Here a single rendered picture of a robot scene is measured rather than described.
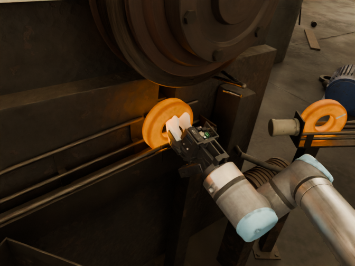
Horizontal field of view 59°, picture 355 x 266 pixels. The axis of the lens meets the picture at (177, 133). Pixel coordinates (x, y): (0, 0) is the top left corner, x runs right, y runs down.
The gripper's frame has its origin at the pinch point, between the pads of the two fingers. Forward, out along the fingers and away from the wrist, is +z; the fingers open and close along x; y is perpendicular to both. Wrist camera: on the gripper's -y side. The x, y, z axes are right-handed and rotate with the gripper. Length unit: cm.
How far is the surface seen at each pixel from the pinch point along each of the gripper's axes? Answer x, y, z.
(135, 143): 8.9, -6.8, 0.6
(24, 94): 33.0, 7.5, 12.3
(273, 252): -53, -66, -42
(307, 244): -71, -65, -48
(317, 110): -47.1, 4.2, -16.1
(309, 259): -65, -64, -53
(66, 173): 28.3, -8.8, -0.3
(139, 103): 6.1, 1.9, 6.5
